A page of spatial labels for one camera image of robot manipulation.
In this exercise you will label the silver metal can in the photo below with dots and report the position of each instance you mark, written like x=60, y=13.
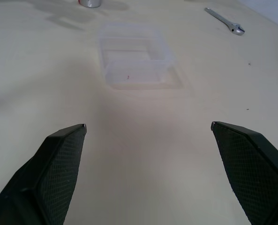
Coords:
x=90, y=3

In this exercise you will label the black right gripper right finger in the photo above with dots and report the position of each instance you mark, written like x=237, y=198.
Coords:
x=251, y=168

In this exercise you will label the clear plastic container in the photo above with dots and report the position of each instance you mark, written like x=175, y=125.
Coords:
x=138, y=58

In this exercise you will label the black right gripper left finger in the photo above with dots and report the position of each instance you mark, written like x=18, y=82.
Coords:
x=52, y=173

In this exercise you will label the silver adjustable wrench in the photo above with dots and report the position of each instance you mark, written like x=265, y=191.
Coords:
x=225, y=21

